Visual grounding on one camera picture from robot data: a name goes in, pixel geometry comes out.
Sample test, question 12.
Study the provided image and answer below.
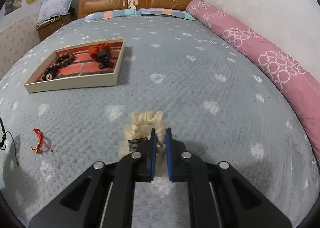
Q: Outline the rust orange scrunchie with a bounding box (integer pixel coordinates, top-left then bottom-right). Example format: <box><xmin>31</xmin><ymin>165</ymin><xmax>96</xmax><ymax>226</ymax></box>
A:
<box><xmin>88</xmin><ymin>42</ymin><xmax>111</xmax><ymax>61</ymax></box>

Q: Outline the pink rolled quilt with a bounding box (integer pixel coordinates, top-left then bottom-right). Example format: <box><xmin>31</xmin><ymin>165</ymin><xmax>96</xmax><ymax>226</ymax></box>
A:
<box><xmin>187</xmin><ymin>0</ymin><xmax>319</xmax><ymax>156</ymax></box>

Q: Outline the lavender dotted cushion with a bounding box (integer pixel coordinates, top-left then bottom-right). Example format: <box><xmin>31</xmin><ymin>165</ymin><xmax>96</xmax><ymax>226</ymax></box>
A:
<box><xmin>37</xmin><ymin>0</ymin><xmax>72</xmax><ymax>25</ymax></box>

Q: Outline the cream satin scrunchie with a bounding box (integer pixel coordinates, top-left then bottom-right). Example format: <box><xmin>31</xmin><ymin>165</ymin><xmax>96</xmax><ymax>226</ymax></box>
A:
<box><xmin>118</xmin><ymin>109</ymin><xmax>167</xmax><ymax>178</ymax></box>

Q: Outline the cream tray with red lining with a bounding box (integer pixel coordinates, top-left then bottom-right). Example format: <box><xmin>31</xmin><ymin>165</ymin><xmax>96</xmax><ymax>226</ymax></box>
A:
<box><xmin>24</xmin><ymin>38</ymin><xmax>125</xmax><ymax>93</ymax></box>

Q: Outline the grey patterned bedspread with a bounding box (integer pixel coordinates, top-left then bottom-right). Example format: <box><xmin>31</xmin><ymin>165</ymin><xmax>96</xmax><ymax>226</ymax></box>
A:
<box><xmin>1</xmin><ymin>16</ymin><xmax>319</xmax><ymax>226</ymax></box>

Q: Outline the black hair claw clip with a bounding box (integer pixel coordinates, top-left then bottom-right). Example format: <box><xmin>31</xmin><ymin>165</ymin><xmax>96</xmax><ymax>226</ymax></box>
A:
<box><xmin>97</xmin><ymin>49</ymin><xmax>114</xmax><ymax>70</ymax></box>

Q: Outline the dark wooden bead bracelet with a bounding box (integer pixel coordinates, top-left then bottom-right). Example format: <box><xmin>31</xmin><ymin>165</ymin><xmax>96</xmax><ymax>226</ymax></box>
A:
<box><xmin>42</xmin><ymin>52</ymin><xmax>75</xmax><ymax>82</ymax></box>

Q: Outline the striped pillow left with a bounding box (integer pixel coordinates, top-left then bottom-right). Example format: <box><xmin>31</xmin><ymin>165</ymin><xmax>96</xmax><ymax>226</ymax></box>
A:
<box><xmin>83</xmin><ymin>9</ymin><xmax>142</xmax><ymax>23</ymax></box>

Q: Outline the red braided cord bracelet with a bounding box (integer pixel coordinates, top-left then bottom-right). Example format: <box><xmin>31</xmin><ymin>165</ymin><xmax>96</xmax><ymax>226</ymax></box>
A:
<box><xmin>30</xmin><ymin>128</ymin><xmax>54</xmax><ymax>155</ymax></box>

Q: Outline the brown wooden nightstand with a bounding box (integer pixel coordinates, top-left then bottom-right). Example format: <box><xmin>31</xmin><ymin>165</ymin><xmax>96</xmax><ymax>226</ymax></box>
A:
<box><xmin>36</xmin><ymin>13</ymin><xmax>76</xmax><ymax>41</ymax></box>

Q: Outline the striped pillow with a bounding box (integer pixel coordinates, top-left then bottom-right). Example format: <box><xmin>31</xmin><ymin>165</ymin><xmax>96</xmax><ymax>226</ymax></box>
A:
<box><xmin>138</xmin><ymin>8</ymin><xmax>195</xmax><ymax>21</ymax></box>
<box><xmin>83</xmin><ymin>9</ymin><xmax>142</xmax><ymax>23</ymax></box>

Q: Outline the striped pillow right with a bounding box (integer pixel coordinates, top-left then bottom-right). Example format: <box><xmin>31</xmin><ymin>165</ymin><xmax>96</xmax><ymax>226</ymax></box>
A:
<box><xmin>138</xmin><ymin>8</ymin><xmax>195</xmax><ymax>21</ymax></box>

